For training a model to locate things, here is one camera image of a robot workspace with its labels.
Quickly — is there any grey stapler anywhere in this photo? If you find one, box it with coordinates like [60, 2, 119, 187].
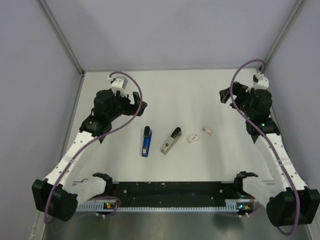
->
[161, 127, 182, 155]

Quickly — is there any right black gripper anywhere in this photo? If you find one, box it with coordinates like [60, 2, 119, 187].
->
[218, 82, 254, 119]

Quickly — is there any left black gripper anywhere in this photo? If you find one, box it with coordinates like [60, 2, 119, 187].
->
[107, 90, 147, 122]

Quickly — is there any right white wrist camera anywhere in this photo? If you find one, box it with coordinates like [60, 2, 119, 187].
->
[245, 67, 270, 93]

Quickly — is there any small white staple box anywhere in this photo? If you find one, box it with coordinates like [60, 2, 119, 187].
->
[202, 126, 212, 136]

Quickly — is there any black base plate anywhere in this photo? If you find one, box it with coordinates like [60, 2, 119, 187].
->
[102, 181, 252, 207]

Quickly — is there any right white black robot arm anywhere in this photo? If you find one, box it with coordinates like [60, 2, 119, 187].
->
[219, 82, 320, 227]

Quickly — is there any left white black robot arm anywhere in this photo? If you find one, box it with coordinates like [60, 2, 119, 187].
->
[31, 89, 147, 225]

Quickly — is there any right aluminium frame post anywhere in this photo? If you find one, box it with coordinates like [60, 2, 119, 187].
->
[262, 0, 307, 70]

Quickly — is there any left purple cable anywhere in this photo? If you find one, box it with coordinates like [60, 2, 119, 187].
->
[43, 71, 144, 225]

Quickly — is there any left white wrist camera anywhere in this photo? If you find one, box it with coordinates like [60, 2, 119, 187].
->
[108, 76, 128, 95]

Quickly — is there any left aluminium frame post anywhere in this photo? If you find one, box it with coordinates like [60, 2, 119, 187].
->
[37, 0, 85, 76]

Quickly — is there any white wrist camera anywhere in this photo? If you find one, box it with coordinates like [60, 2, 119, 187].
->
[245, 67, 270, 93]
[108, 76, 128, 95]

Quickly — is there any grey slotted cable duct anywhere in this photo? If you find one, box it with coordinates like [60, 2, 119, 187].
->
[76, 200, 240, 213]

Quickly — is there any aluminium frame post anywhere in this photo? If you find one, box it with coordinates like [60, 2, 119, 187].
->
[262, 0, 307, 70]
[37, 0, 85, 76]

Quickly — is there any white staple box with red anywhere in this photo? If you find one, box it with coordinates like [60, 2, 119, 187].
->
[187, 134, 200, 144]

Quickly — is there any blue stapler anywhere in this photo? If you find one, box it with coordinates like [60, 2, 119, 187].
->
[141, 126, 153, 157]

